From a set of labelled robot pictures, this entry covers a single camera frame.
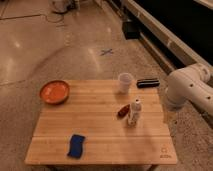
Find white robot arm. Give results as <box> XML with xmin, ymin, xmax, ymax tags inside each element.
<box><xmin>165</xmin><ymin>63</ymin><xmax>213</xmax><ymax>117</ymax></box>

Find translucent plastic cup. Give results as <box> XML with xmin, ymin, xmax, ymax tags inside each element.
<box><xmin>118</xmin><ymin>73</ymin><xmax>133</xmax><ymax>94</ymax></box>

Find small brown object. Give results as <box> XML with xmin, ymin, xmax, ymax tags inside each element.
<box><xmin>117</xmin><ymin>105</ymin><xmax>130</xmax><ymax>118</ymax></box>

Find white bottle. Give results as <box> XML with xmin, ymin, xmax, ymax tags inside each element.
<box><xmin>127</xmin><ymin>99</ymin><xmax>142</xmax><ymax>126</ymax></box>

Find black rectangular case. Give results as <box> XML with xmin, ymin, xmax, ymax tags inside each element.
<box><xmin>136</xmin><ymin>78</ymin><xmax>160</xmax><ymax>88</ymax></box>

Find orange bowl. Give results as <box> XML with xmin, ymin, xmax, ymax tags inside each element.
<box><xmin>39</xmin><ymin>80</ymin><xmax>70</xmax><ymax>104</ymax></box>

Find black box on floor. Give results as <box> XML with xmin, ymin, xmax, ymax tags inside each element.
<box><xmin>122</xmin><ymin>22</ymin><xmax>140</xmax><ymax>39</ymax></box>

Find blue sponge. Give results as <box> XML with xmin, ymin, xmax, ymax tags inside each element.
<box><xmin>67</xmin><ymin>134</ymin><xmax>85</xmax><ymax>159</ymax></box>

